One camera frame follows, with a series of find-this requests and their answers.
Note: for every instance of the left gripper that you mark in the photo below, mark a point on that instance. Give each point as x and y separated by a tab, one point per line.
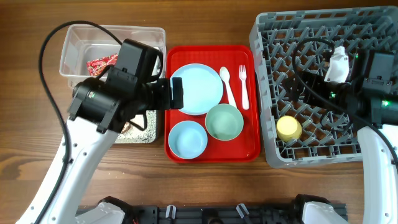
164	100

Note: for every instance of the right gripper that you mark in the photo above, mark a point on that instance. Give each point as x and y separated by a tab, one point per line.
306	83

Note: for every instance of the light blue plate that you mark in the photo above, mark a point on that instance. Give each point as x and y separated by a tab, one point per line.
202	88

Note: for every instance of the small light blue bowl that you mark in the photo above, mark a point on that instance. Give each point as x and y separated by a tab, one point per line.
187	140

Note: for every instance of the mint green bowl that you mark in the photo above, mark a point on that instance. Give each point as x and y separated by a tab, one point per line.
224	122

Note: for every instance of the white rice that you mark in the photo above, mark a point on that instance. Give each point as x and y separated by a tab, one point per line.
146	127

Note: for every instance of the white plastic spoon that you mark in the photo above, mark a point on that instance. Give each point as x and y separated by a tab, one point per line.
225	77

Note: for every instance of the white plastic fork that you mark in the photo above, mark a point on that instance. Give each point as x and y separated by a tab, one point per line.
243	77

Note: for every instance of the red ketchup sachet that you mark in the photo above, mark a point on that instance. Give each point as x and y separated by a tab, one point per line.
96	66

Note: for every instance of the yellow cup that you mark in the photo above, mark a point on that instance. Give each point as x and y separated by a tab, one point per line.
288	128

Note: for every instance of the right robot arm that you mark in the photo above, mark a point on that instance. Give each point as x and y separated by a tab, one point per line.
377	137

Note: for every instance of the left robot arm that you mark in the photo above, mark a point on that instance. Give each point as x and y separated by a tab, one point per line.
97	115

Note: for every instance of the black waste tray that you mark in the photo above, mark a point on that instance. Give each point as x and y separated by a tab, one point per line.
141	130

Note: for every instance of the grey dishwasher rack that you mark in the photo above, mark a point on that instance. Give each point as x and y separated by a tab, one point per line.
283	41

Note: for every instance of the red serving tray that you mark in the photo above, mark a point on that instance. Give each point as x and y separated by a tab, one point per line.
247	145

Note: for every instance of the clear plastic bin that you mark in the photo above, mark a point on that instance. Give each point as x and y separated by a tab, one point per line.
84	43

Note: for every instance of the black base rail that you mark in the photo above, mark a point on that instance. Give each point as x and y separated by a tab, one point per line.
198	215

